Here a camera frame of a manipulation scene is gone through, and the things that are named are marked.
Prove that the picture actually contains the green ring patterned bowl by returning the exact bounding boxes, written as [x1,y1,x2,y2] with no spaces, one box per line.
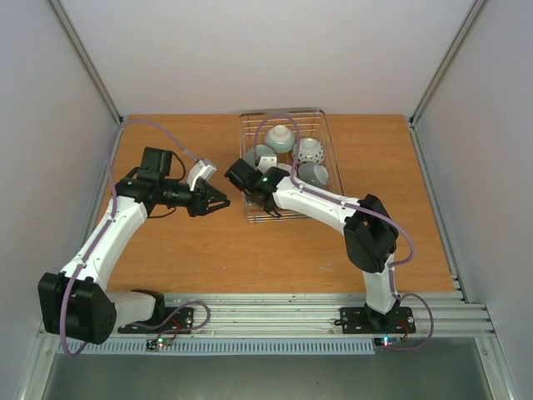
[245,144,276,167]

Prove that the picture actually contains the grey speckled bowl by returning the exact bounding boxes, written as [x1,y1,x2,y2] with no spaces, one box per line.
[297,162,330,188]

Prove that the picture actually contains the pale green bowl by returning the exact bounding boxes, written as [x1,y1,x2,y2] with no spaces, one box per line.
[264,125,296,153]

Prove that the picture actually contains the pink patterned bowl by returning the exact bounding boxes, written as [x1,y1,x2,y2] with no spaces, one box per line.
[291,137,326,165]

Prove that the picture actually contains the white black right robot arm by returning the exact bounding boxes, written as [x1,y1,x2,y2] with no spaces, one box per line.
[225,158,400,333]

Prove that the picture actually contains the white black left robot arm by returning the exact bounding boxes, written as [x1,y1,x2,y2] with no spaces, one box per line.
[37,147,230,353]

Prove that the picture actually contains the left controller board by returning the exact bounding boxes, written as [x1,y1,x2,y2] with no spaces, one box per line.
[145,337,173,351]

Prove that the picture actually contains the controller board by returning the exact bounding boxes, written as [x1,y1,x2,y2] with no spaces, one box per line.
[145,337,173,351]
[374,336,407,348]

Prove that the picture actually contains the right controller board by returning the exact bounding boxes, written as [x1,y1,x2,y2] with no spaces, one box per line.
[374,336,407,348]

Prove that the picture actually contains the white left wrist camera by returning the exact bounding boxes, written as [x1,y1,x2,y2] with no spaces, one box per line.
[187,158,217,192]

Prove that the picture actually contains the metal wire dish rack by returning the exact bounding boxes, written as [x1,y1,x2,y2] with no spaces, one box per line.
[238,108,345,224]

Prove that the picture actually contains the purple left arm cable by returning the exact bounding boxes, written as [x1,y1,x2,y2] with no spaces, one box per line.
[60,119,212,358]

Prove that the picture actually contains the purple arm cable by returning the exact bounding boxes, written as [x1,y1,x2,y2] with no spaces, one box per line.
[251,114,435,353]
[60,119,212,358]

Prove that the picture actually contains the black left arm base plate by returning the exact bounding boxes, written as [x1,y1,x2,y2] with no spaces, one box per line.
[117,307,194,334]

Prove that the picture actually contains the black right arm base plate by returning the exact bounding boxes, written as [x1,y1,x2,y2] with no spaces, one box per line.
[335,307,416,334]

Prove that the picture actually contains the grey slotted cable duct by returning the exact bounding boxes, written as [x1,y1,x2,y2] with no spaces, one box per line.
[55,338,376,357]

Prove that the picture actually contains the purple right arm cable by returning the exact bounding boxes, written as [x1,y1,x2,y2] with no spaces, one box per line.
[251,114,435,353]

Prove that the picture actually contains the aluminium frame rails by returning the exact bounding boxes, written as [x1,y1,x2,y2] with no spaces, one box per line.
[16,0,533,400]

